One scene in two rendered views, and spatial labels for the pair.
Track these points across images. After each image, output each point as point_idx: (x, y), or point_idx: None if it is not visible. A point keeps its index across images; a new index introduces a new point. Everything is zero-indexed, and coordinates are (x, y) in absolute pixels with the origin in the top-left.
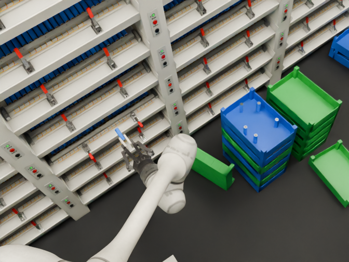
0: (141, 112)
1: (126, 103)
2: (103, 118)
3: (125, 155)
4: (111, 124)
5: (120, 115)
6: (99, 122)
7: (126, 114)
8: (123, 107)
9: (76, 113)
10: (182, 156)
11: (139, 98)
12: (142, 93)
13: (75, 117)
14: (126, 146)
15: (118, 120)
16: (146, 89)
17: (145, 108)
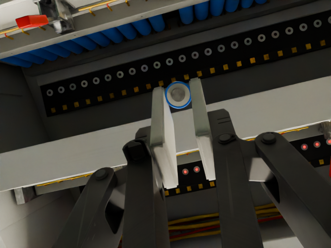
0: (22, 15)
1: (103, 135)
2: (210, 105)
3: (290, 225)
4: (162, 0)
5: (115, 24)
6: (197, 5)
7: (88, 20)
8: (96, 33)
9: (281, 134)
10: None
11: (29, 51)
12: (40, 153)
13: (296, 128)
14: (210, 176)
15: (129, 7)
16: (24, 166)
17: (3, 24)
